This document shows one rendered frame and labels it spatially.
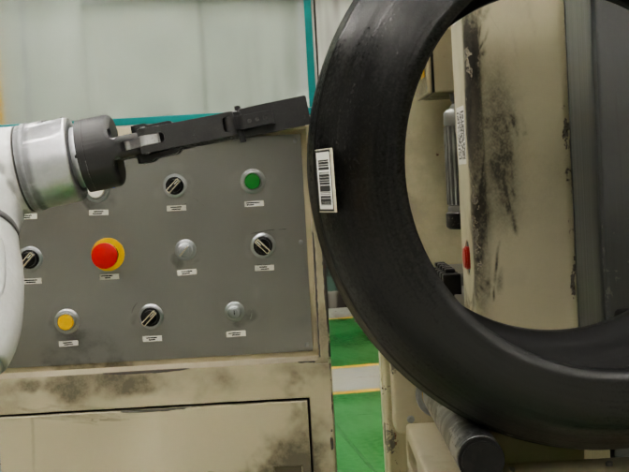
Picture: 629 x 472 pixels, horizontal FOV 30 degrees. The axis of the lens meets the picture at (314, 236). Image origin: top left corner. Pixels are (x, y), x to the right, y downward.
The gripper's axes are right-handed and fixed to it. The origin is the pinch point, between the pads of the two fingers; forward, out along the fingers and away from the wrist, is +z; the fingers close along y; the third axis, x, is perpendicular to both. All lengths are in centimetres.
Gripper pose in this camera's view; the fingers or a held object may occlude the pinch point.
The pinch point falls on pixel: (274, 116)
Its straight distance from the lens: 121.0
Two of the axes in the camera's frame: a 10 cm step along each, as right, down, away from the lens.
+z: 9.8, -2.0, 0.0
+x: 2.0, 9.8, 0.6
